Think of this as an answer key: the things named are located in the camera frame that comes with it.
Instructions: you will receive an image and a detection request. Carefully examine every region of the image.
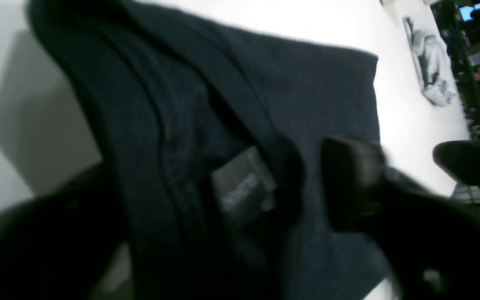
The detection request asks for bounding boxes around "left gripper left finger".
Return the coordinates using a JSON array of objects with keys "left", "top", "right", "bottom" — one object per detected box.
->
[{"left": 0, "top": 164, "right": 126, "bottom": 300}]

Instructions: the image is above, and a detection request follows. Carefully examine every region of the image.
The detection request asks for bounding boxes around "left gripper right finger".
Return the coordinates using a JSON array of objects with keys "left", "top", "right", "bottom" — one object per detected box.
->
[{"left": 321, "top": 137, "right": 480, "bottom": 300}]

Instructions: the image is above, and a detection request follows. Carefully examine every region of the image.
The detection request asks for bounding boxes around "black T-shirt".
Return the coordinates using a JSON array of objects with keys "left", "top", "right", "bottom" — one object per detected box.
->
[{"left": 28, "top": 0, "right": 387, "bottom": 300}]

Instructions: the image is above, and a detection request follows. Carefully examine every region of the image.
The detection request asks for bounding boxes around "grey cloth at left edge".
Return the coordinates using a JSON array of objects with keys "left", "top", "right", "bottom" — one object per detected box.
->
[{"left": 402, "top": 16, "right": 457, "bottom": 108}]

